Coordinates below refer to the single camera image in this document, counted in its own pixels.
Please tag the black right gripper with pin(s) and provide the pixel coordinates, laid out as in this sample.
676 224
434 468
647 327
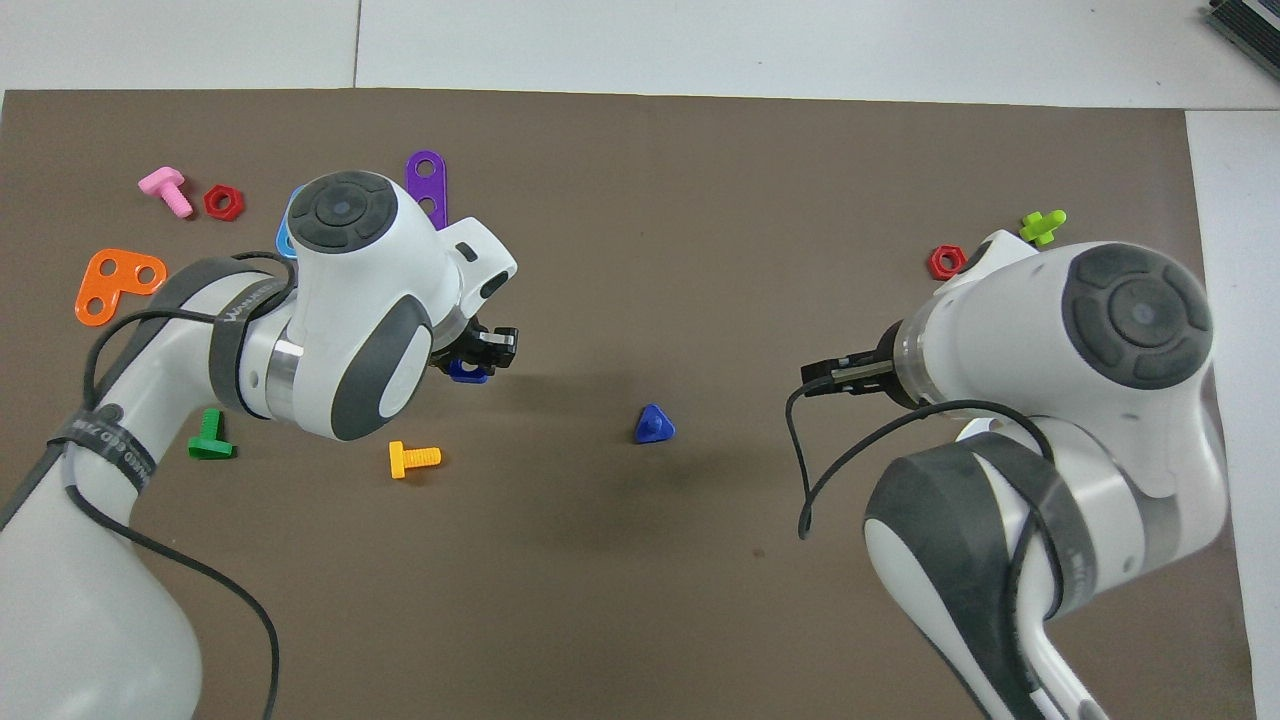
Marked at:
895 370

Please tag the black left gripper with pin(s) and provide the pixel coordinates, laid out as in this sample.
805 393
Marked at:
460 338

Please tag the blue square plastic nut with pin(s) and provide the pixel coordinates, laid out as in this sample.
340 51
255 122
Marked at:
468 376

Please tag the blue triangle-head plastic bolt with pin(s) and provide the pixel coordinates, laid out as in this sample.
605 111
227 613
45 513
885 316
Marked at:
652 430

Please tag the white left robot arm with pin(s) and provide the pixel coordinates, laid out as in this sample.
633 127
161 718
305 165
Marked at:
350 300

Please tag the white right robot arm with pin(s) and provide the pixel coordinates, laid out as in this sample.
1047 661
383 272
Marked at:
1080 400

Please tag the orange-yellow plastic bolt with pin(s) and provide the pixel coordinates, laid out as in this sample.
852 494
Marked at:
420 457

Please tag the red hexagonal plastic nut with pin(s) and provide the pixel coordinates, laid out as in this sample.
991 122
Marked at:
938 262
213 195

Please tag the purple four-hole plastic plate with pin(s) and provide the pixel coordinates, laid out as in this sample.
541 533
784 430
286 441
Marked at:
413 187

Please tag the brown table mat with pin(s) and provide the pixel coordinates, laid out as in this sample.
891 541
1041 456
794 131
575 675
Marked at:
640 250

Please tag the blue two-hole plastic plate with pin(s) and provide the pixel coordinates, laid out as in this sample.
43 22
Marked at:
283 243

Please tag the lime cross-head plastic bolt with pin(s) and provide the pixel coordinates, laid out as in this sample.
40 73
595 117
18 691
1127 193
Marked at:
1038 229

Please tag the green plastic bolt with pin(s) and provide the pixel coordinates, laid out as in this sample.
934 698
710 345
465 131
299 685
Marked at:
210 445

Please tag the pink plastic bolt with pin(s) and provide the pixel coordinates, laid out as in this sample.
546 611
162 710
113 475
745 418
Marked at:
165 185

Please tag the orange angled three-hole plate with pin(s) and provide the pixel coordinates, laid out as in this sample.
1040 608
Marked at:
122 278

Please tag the black ribbed device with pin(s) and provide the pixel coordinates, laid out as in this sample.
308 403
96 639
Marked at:
1250 18

